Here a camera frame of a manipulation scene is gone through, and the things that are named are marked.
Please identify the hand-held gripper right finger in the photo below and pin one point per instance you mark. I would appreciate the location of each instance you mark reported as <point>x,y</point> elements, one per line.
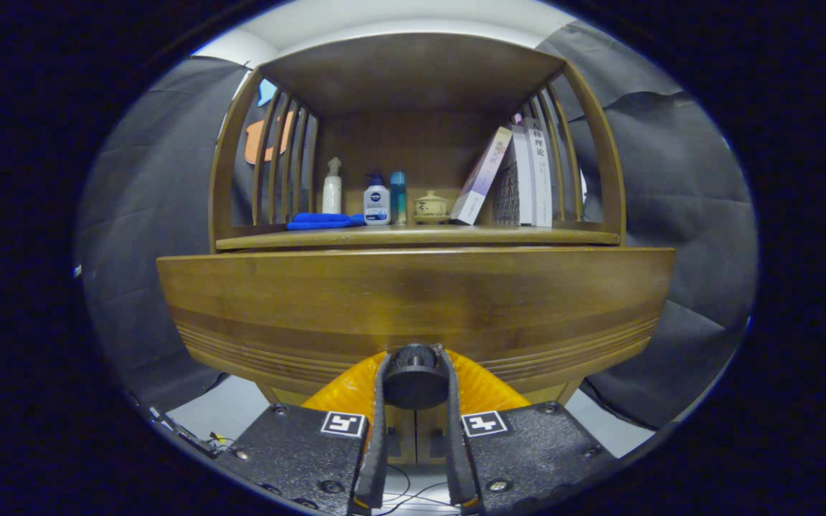
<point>459,459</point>

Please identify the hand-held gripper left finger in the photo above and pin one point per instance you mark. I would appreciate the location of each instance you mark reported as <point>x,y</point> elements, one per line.
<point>373,459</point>

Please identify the wooden cabinet door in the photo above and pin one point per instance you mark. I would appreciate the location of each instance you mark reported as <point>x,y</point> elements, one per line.
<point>427,430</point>
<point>406,430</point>

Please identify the wooden countertop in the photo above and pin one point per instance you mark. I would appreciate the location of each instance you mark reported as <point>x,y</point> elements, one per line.
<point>413,235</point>

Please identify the wooden cabinet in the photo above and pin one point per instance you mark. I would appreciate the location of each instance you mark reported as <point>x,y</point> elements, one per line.
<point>413,72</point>

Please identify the blue folded cloth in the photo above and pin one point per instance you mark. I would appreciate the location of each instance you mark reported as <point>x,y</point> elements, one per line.
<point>320,221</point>

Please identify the beige lidded tea cup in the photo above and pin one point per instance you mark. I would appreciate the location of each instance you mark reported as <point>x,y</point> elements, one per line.
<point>430,206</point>

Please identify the white lotion bottle blue cap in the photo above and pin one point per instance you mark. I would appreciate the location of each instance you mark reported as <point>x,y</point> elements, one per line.
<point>376,204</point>

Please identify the slim teal bottle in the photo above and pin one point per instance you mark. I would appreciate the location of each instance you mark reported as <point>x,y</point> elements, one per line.
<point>398,201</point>

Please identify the white pump bottle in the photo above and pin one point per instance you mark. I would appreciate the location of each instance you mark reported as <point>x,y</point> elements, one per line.
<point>332,193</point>

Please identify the dark patterned book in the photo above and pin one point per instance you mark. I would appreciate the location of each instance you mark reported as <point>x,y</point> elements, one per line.
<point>506,193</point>

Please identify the purple and white book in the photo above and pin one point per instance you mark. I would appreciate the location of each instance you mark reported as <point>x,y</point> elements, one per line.
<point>481,179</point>

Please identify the plain white book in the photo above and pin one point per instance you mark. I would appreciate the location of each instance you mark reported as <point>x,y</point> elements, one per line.
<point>524,179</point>

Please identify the white book with printed spine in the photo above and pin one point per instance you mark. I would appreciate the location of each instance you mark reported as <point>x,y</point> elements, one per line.
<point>542,179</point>

